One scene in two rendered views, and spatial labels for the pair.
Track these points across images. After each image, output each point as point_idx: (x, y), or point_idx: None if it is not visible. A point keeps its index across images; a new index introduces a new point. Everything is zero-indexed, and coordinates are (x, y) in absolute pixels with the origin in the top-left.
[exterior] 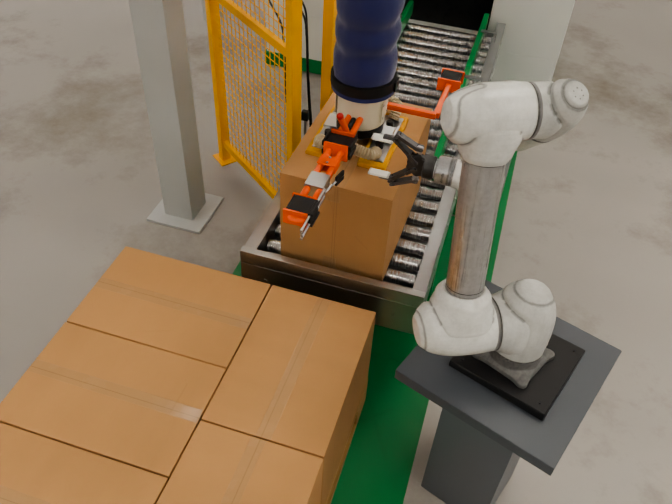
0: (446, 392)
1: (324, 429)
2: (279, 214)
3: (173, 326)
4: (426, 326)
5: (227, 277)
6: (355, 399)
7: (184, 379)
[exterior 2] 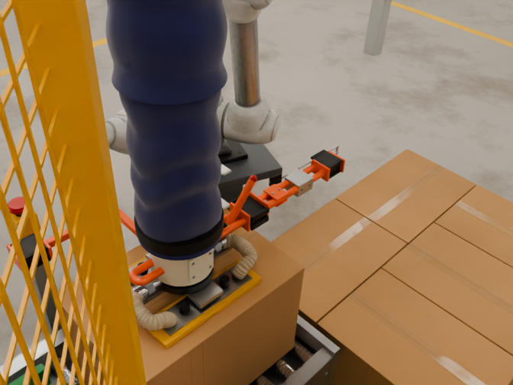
0: (261, 149)
1: (327, 209)
2: None
3: (419, 317)
4: (277, 114)
5: (356, 347)
6: None
7: (415, 271)
